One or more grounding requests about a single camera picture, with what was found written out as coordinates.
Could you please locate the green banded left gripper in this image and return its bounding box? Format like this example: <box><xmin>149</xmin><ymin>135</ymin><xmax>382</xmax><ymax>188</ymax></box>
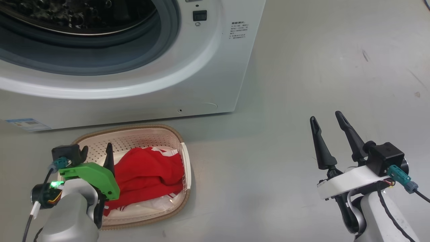
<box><xmin>31</xmin><ymin>143</ymin><xmax>120</xmax><ymax>229</ymax></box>

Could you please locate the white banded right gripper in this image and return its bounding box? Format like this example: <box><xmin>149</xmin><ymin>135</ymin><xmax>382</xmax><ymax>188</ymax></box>
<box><xmin>310</xmin><ymin>111</ymin><xmax>392</xmax><ymax>234</ymax></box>

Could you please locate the red and white garment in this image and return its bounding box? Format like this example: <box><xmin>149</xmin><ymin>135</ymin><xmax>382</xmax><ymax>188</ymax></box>
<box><xmin>102</xmin><ymin>146</ymin><xmax>184</xmax><ymax>217</ymax></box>

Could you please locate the cream perforated laundry basket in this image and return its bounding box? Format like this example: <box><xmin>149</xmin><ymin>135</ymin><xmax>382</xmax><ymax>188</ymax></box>
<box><xmin>71</xmin><ymin>124</ymin><xmax>192</xmax><ymax>231</ymax></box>

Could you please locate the white front-load washing machine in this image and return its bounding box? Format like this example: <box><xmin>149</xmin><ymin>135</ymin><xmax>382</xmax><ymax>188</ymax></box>
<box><xmin>0</xmin><ymin>0</ymin><xmax>266</xmax><ymax>131</ymax></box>

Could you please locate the grey rubber door gasket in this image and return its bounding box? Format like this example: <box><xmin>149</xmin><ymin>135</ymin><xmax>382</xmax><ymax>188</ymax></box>
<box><xmin>0</xmin><ymin>0</ymin><xmax>182</xmax><ymax>76</ymax></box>

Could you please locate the perforated steel washer drum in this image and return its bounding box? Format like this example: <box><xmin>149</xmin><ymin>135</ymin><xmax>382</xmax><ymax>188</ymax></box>
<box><xmin>0</xmin><ymin>0</ymin><xmax>158</xmax><ymax>36</ymax></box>

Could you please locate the blue energy label sticker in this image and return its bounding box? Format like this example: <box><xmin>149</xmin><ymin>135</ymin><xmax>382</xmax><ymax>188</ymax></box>
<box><xmin>6</xmin><ymin>118</ymin><xmax>51</xmax><ymax>131</ymax></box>

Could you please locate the white round filter cover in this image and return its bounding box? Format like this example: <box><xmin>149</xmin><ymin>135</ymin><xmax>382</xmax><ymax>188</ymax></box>
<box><xmin>177</xmin><ymin>103</ymin><xmax>218</xmax><ymax>115</ymax></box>

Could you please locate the teal plug camera cable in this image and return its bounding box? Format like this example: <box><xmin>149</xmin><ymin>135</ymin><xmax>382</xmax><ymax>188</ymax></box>
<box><xmin>22</xmin><ymin>157</ymin><xmax>72</xmax><ymax>242</ymax></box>
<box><xmin>386</xmin><ymin>165</ymin><xmax>430</xmax><ymax>204</ymax></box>

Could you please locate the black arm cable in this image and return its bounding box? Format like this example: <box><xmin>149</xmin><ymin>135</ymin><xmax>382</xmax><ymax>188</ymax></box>
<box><xmin>376</xmin><ymin>183</ymin><xmax>417</xmax><ymax>242</ymax></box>

